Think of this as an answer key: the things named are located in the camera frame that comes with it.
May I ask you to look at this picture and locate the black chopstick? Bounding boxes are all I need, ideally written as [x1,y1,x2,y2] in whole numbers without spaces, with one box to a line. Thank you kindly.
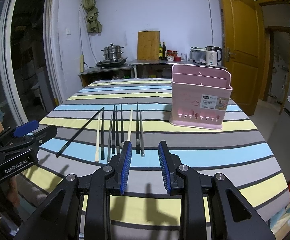
[115,106,120,154]
[100,109,105,160]
[136,102,140,154]
[111,105,116,154]
[120,104,125,148]

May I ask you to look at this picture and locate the grey chopstick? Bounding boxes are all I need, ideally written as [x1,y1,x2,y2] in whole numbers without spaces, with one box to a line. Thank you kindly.
[107,115,113,164]
[139,110,145,158]

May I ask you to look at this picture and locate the cream chopstick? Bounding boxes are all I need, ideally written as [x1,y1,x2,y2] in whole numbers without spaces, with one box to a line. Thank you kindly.
[94,114,100,163]
[127,108,133,141]

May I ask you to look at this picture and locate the black chopstick diagonal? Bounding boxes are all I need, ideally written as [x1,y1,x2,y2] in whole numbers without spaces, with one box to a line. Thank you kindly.
[55,107,104,158]

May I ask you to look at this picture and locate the steel kitchen counter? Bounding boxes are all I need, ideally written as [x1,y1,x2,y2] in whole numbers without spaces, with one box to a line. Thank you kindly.
[127,58,228,79]

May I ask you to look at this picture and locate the person's left hand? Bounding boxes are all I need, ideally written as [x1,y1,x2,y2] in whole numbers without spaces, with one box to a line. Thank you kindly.
[0,176,20,216]

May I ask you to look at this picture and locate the striped tablecloth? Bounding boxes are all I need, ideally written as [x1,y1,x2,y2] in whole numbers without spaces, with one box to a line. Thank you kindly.
[17,79,290,239]

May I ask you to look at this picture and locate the pink plastic utensil basket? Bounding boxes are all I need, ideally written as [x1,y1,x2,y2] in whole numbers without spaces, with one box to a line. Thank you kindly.
[170,64,232,130]

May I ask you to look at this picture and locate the low side shelf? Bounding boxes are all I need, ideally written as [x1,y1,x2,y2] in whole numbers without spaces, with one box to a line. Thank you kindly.
[79,64,137,87]

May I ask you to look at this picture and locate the induction cooker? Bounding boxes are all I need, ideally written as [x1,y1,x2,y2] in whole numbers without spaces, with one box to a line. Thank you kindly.
[97,57,127,68]

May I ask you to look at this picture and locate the red lidded jars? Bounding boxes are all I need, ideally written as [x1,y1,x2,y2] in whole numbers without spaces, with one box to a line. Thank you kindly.
[166,50,181,62]

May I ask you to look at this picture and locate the clear storage box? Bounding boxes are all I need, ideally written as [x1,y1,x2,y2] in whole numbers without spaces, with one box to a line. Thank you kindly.
[189,47,206,64]

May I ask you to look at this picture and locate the dark sauce bottles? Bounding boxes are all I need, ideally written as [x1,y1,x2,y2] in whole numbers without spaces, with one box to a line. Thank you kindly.
[159,42,167,61]

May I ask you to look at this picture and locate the steel steamer pot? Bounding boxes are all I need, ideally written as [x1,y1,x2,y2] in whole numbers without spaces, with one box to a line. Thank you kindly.
[102,43,124,60]

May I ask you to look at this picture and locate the white electric kettle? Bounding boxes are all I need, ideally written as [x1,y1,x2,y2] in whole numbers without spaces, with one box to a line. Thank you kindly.
[206,46,223,67]

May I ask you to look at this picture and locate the wooden cutting board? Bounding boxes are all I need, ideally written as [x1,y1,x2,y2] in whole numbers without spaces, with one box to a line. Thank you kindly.
[137,30,160,60]

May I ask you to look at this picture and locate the green hanging cloth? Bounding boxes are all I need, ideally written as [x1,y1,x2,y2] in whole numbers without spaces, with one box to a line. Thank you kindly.
[82,0,102,33]

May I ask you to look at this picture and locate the yellow wooden door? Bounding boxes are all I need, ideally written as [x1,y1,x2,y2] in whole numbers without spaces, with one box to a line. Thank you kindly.
[221,0,265,115]

